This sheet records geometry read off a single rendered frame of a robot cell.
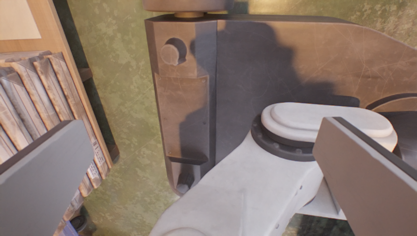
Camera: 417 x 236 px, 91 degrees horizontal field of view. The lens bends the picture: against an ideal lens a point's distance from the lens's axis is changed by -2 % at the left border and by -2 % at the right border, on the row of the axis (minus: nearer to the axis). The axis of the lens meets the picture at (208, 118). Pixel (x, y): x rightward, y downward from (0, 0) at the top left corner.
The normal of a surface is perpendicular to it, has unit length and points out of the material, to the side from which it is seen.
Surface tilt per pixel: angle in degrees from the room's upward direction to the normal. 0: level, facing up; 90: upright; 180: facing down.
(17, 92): 90
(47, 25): 0
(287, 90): 0
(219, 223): 115
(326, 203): 90
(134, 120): 0
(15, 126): 90
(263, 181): 90
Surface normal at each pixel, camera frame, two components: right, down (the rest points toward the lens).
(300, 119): 0.00, -0.86
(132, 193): -0.18, 0.51
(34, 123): 0.98, 0.05
